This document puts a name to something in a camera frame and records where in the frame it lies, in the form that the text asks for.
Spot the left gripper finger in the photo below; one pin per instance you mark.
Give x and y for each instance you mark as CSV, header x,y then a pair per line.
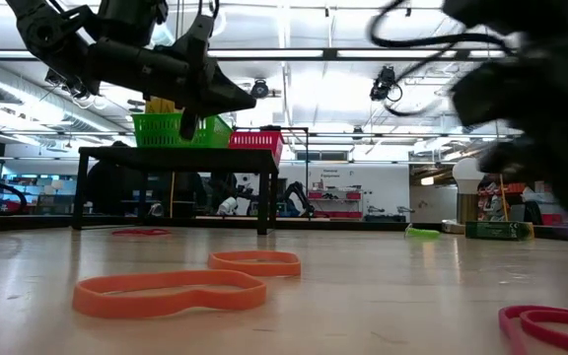
x,y
227,91
225,108

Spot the Crayola crayon box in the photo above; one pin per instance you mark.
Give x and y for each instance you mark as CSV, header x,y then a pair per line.
x,y
153,105
498,230
171,106

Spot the red plastic basket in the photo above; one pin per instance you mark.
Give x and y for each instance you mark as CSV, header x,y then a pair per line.
x,y
257,140

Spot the green plastic basket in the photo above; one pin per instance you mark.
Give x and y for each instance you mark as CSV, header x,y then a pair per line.
x,y
161,130

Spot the orange rubber band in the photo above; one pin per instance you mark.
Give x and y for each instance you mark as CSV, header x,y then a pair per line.
x,y
116,305
254,270

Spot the black background robot arm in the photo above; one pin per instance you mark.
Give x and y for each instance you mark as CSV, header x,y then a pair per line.
x,y
296,194

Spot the black perforated metal riser shelf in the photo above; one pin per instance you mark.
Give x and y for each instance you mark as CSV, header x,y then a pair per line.
x,y
180,160

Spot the white round background object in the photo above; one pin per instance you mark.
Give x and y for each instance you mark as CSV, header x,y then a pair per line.
x,y
227,206

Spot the table lamp with white bulb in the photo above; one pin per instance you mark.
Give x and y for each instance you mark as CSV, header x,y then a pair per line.
x,y
464,175

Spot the black overhead light bar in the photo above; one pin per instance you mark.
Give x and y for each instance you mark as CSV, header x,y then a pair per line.
x,y
331,54

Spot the red rubber band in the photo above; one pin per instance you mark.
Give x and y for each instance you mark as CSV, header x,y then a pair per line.
x,y
505,320
141,231

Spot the person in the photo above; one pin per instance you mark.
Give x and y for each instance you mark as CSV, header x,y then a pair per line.
x,y
111,187

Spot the black overhead camera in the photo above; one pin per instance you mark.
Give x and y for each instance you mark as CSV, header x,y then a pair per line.
x,y
259,90

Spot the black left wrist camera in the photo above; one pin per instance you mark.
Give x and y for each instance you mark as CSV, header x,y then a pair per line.
x,y
200,32

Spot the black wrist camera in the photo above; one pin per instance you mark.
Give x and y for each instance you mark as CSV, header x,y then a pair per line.
x,y
200,32
481,93

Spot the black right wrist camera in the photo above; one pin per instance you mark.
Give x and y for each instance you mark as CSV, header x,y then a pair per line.
x,y
481,93

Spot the black ceiling camera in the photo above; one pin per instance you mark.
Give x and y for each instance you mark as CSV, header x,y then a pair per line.
x,y
79,91
381,86

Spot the black table frame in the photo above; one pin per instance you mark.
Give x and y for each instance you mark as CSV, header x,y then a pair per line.
x,y
42,223

